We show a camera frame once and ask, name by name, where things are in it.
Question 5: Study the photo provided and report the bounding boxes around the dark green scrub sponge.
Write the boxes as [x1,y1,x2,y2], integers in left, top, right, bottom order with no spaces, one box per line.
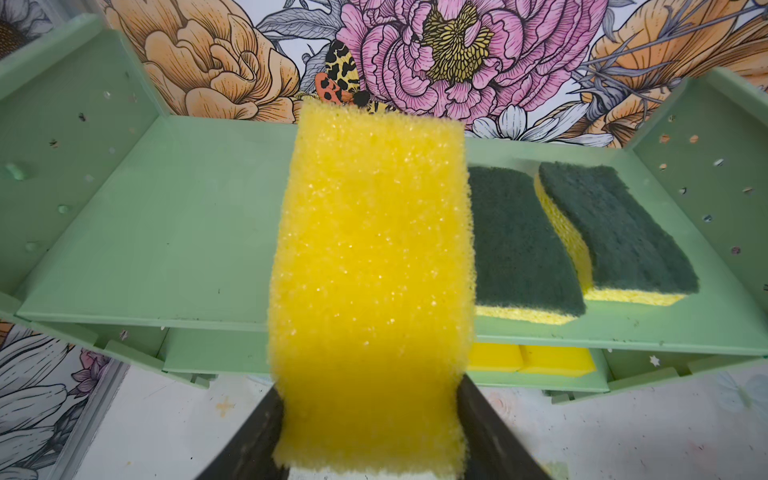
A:
[534,162,700,306]

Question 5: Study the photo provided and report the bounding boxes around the large yellow sponge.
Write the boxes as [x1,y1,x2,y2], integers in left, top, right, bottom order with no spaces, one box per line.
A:
[268,100,476,479]

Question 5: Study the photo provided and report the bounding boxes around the small yellow sponge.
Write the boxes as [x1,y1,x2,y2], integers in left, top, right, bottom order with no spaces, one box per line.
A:
[468,343,524,373]

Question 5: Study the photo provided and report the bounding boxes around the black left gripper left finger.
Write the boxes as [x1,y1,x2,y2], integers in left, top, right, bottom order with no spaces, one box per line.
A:
[196,387,288,480]

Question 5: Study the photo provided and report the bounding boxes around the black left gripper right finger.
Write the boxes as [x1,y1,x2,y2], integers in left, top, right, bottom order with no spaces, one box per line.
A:
[457,375,551,480]

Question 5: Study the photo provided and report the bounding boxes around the green metal shelf unit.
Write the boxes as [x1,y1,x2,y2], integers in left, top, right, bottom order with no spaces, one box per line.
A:
[1,14,767,403]

